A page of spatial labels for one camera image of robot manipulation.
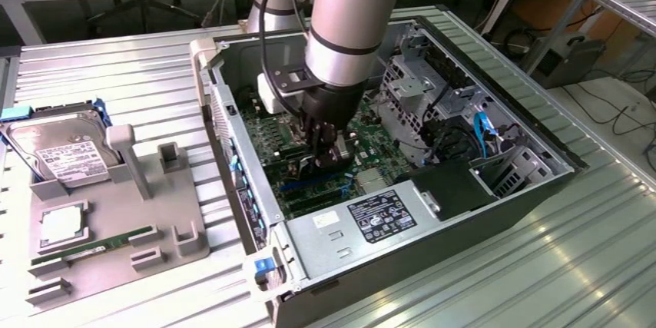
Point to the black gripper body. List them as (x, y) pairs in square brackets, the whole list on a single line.
[(335, 105)]

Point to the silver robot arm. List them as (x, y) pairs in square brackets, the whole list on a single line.
[(348, 17)]

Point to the green Dell motherboard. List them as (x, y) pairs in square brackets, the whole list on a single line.
[(379, 143)]

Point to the silver chipset heatsink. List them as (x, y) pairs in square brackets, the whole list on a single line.
[(372, 182)]

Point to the blue expansion slot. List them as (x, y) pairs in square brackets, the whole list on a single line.
[(295, 186)]

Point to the perforated metal disk bay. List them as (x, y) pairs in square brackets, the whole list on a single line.
[(410, 86)]

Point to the grey power supply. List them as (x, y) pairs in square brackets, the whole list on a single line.
[(338, 236)]

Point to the black plastic shroud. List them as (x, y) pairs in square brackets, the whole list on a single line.
[(451, 189)]

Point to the grey parts rack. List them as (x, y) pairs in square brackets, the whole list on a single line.
[(154, 205)]

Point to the open grey PC case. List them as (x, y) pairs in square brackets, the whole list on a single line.
[(512, 189)]

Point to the black chair base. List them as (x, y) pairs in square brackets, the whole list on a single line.
[(148, 9)]

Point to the silver hard disk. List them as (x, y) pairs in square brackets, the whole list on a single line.
[(62, 151)]

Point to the green RAM stick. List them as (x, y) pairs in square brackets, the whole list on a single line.
[(92, 246)]

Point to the CPU chip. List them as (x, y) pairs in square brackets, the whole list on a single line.
[(62, 226)]

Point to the blue disk carrier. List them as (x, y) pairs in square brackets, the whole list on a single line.
[(15, 114)]

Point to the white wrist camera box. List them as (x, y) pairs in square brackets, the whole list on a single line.
[(267, 93)]

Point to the aluminium frame table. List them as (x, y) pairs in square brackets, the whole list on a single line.
[(615, 1)]

